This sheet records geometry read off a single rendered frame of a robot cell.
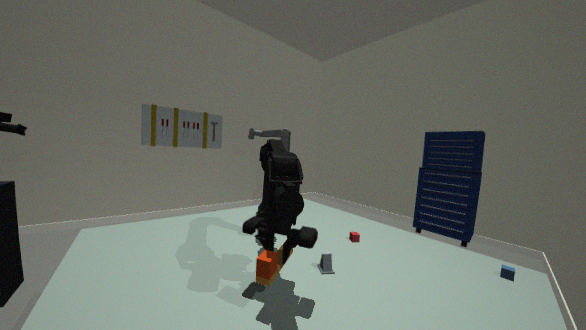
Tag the small red cube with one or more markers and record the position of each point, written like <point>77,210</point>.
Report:
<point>354,237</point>

